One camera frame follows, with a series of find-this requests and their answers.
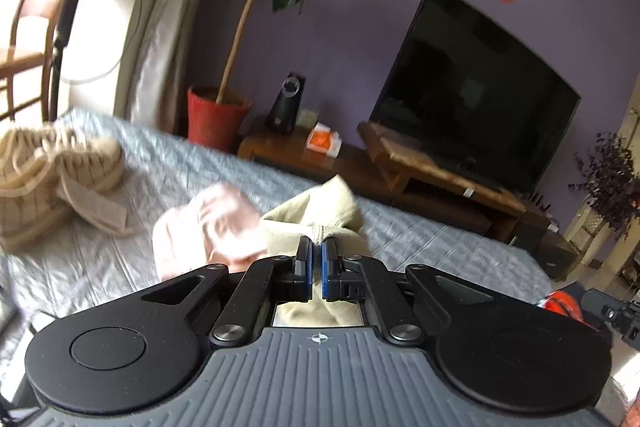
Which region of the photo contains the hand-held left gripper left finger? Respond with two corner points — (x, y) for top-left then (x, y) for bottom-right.
(135, 236), (316, 349)

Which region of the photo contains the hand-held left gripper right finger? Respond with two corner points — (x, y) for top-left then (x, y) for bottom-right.
(320, 237), (501, 349)

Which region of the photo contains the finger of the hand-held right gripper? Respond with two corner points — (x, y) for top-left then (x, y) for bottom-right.
(580, 288), (640, 344)

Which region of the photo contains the pale green fleece sweater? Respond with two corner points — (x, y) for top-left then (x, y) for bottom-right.
(260, 174), (366, 328)

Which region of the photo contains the white wicker plant stand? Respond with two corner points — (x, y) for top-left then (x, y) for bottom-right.
(565, 202), (616, 268)

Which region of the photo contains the pink garment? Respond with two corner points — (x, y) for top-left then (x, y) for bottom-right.
(152, 184), (271, 283)

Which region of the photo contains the dark low wooden table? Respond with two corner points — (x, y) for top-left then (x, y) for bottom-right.
(237, 119), (396, 202)

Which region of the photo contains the dried purple flower bunch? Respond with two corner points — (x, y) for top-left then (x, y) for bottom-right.
(570, 132), (640, 243)

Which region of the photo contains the black router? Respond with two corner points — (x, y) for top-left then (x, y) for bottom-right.
(522, 189), (553, 214)

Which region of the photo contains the orange tissue box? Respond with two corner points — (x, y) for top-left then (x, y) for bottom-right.
(306, 123), (343, 158)

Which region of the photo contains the wooden television stand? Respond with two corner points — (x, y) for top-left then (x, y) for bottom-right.
(356, 121), (553, 240)

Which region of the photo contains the black cylindrical speaker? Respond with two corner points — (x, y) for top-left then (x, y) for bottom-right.
(265, 71), (307, 135)

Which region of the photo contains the green tree in red pot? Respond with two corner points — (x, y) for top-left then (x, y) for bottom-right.
(187, 0), (361, 152)

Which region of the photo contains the grey quilted bedspread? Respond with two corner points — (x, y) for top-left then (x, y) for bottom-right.
(0, 107), (558, 358)

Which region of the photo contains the white paper tag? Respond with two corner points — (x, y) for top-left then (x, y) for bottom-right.
(57, 186), (136, 237)

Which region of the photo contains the black flat television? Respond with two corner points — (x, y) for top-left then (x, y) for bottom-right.
(369, 0), (583, 198)

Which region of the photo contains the white canvas sneaker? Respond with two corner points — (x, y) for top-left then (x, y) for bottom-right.
(50, 127), (125, 196)
(0, 129), (66, 253)

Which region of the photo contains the grey silky curtain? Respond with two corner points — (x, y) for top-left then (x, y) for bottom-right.
(127, 0), (226, 138)

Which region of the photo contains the wooden chair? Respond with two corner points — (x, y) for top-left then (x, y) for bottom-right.
(0, 0), (68, 122)

